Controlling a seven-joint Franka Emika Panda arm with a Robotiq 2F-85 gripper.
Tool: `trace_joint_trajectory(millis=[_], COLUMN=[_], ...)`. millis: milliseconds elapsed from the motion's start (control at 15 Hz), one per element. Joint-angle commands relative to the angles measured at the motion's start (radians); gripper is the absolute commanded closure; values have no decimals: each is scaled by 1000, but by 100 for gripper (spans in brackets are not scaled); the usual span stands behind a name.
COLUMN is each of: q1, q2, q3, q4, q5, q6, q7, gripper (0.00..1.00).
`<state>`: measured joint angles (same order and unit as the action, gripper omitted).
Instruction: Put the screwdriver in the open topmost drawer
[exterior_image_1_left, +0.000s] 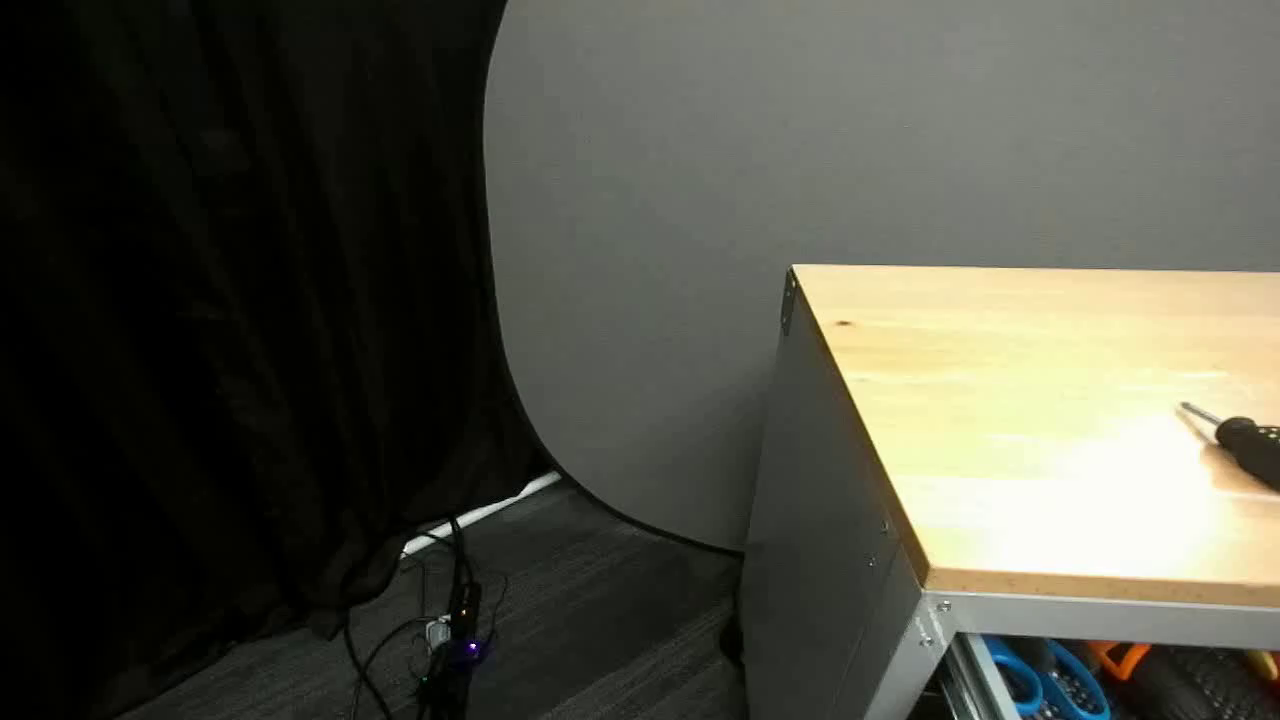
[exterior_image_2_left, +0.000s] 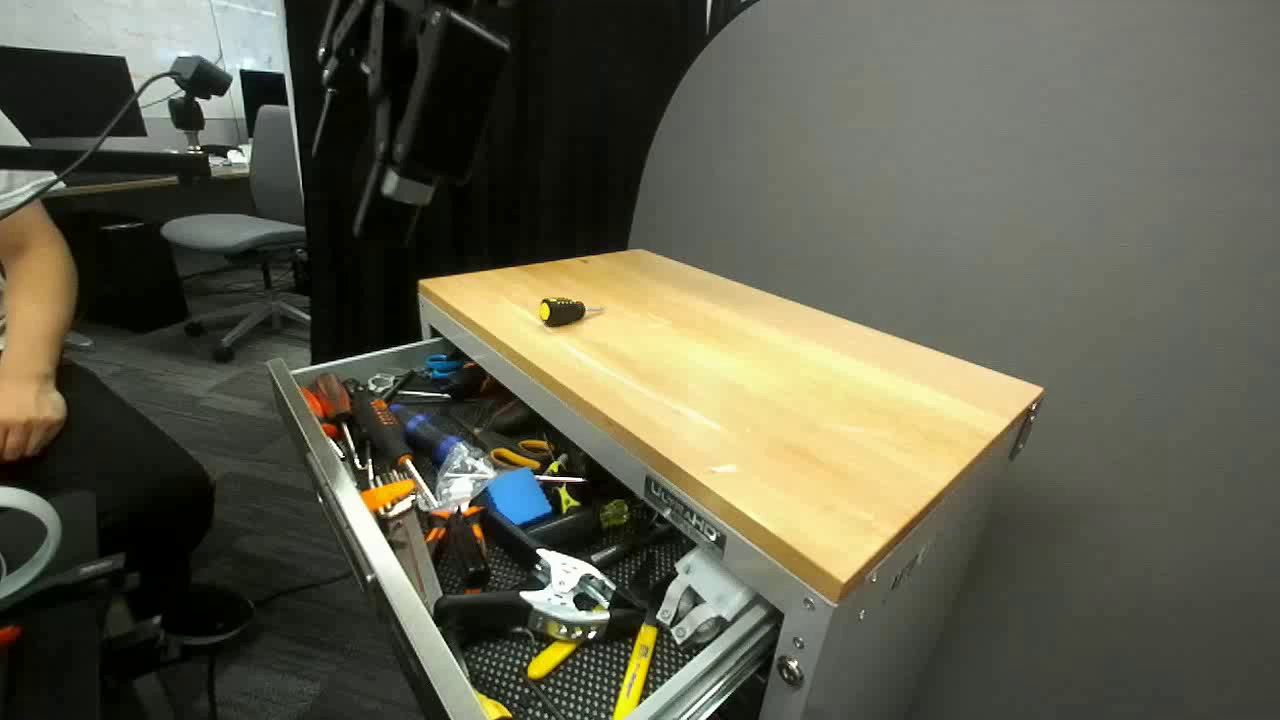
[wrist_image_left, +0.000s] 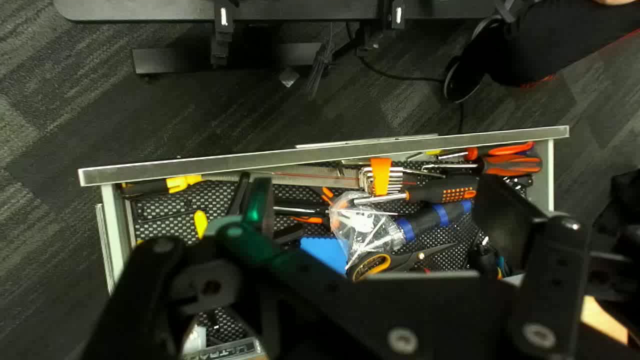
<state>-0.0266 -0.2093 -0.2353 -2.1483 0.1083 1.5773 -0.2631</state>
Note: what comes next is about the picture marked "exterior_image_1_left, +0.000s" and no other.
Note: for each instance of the black handled screwdriver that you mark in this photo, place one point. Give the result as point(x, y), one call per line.
point(1247, 443)

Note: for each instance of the open topmost metal drawer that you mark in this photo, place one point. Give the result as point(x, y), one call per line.
point(1144, 683)

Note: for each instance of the blue tool in drawer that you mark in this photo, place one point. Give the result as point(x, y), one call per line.
point(1049, 683)

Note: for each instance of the wooden top tool cabinet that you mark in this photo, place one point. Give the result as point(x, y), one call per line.
point(1001, 455)

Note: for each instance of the black curtain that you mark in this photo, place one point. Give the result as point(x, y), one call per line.
point(247, 327)

